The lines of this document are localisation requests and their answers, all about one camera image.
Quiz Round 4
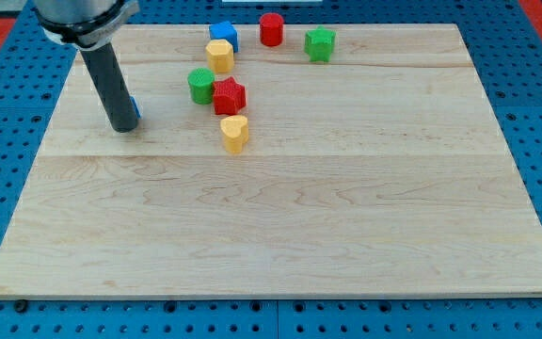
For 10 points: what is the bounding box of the blue triangle block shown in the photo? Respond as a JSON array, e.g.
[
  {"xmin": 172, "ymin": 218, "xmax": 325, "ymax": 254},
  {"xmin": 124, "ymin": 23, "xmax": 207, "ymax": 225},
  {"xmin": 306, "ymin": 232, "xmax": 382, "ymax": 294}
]
[{"xmin": 130, "ymin": 96, "xmax": 141, "ymax": 119}]

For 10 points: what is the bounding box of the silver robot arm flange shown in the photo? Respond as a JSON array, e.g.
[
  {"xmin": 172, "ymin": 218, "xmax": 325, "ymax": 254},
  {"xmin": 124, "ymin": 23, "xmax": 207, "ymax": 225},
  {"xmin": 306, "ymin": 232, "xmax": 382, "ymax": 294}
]
[{"xmin": 33, "ymin": 0, "xmax": 140, "ymax": 51}]

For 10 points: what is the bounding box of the blue cube block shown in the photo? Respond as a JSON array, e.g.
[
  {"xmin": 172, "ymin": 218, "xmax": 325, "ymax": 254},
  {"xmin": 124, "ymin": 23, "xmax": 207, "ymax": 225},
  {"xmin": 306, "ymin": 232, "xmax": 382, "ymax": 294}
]
[{"xmin": 209, "ymin": 21, "xmax": 239, "ymax": 53}]

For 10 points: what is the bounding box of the light wooden board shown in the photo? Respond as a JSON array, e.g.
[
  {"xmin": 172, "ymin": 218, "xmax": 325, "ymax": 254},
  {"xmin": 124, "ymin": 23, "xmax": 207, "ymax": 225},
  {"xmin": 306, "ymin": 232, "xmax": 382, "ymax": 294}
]
[{"xmin": 0, "ymin": 24, "xmax": 542, "ymax": 300}]

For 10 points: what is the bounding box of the yellow heart block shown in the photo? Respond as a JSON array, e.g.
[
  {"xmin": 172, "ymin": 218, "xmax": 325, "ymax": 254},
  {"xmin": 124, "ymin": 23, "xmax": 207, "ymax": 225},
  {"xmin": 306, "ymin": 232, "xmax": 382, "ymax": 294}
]
[{"xmin": 220, "ymin": 115, "xmax": 249, "ymax": 154}]

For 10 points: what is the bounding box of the red star block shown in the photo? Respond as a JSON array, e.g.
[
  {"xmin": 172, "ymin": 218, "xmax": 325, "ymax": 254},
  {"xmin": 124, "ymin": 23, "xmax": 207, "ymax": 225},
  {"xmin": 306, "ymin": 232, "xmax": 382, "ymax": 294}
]
[{"xmin": 213, "ymin": 76, "xmax": 247, "ymax": 116}]

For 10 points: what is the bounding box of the green cylinder block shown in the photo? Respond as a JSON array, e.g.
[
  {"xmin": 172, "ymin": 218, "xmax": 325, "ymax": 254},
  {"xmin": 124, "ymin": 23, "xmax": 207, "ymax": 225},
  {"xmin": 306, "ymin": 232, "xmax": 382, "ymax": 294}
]
[{"xmin": 187, "ymin": 68, "xmax": 215, "ymax": 105}]

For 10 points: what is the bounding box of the yellow hexagon block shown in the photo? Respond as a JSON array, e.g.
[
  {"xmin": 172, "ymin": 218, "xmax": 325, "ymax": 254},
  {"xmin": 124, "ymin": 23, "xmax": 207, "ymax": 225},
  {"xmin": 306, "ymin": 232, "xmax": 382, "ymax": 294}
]
[{"xmin": 205, "ymin": 40, "xmax": 234, "ymax": 73}]

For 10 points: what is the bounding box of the green star block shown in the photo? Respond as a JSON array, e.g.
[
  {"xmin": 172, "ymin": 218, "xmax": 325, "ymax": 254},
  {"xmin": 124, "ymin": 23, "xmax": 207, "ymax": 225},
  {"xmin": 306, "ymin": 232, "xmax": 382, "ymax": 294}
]
[{"xmin": 304, "ymin": 25, "xmax": 336, "ymax": 62}]

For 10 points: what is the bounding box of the red cylinder block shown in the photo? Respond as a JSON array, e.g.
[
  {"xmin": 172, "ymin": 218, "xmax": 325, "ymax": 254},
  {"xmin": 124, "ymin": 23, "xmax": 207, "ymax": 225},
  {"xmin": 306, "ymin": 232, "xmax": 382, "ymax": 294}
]
[{"xmin": 259, "ymin": 12, "xmax": 284, "ymax": 47}]

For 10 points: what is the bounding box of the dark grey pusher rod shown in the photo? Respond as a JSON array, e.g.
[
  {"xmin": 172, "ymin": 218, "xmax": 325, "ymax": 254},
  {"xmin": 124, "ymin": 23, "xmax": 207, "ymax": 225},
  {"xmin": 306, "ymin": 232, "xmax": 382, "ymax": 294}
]
[{"xmin": 81, "ymin": 43, "xmax": 138, "ymax": 133}]

